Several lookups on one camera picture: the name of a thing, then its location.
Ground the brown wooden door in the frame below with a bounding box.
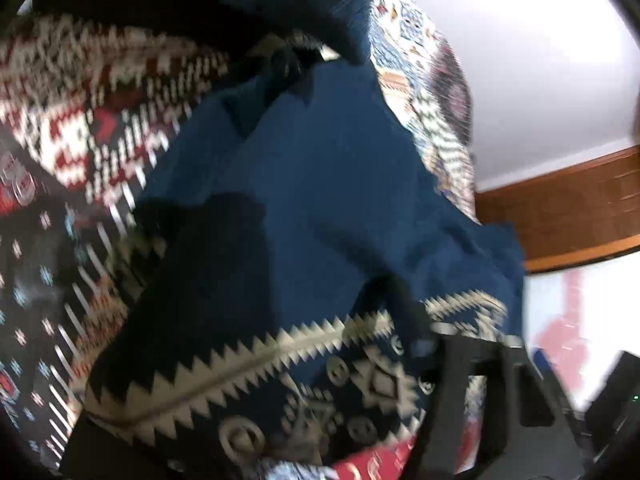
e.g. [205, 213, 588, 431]
[472, 145, 640, 275]

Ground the pink wall decoration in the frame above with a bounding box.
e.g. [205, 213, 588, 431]
[525, 270, 601, 403]

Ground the patterned patchwork bedsheet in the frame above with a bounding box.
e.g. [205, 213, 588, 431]
[0, 0, 501, 480]

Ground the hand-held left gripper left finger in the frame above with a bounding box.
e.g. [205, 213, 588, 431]
[60, 415, 131, 472]

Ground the navy patterned hooded jacket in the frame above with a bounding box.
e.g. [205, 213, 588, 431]
[82, 57, 527, 472]

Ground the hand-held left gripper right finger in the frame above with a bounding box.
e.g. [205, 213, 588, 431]
[410, 330, 584, 480]

